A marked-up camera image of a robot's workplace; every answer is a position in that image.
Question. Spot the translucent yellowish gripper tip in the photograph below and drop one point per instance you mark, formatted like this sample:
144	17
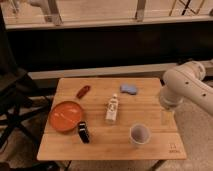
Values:
166	117

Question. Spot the black eraser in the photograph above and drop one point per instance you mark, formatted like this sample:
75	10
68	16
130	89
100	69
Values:
83	132

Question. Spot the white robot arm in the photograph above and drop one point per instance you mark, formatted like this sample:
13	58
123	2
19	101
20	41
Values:
186	82

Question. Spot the wooden folding table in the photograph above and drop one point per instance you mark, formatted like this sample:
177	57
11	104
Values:
124	119

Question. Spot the blue cloth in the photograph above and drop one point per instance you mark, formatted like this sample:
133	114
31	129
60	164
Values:
130	89

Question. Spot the red oblong toy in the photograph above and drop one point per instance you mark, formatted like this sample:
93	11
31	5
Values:
82	92

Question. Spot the orange round plate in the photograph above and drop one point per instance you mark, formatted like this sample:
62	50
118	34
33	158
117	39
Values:
65	116

